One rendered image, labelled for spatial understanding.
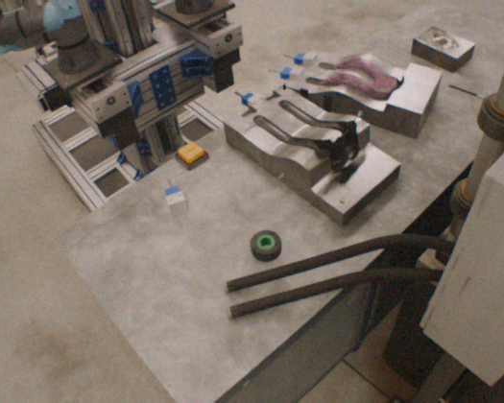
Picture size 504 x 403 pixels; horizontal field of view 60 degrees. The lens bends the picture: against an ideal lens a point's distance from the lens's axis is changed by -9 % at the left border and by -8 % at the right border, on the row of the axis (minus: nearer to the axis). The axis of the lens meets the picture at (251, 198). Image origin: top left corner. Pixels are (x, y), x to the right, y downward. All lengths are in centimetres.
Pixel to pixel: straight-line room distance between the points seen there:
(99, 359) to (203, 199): 101
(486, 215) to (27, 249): 235
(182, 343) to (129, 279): 25
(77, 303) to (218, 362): 129
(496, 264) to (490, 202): 10
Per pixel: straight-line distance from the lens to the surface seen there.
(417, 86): 162
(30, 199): 289
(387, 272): 113
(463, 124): 169
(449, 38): 202
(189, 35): 187
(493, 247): 61
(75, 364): 218
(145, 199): 145
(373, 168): 138
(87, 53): 164
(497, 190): 56
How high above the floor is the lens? 184
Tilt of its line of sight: 49 degrees down
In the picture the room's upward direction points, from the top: 8 degrees counter-clockwise
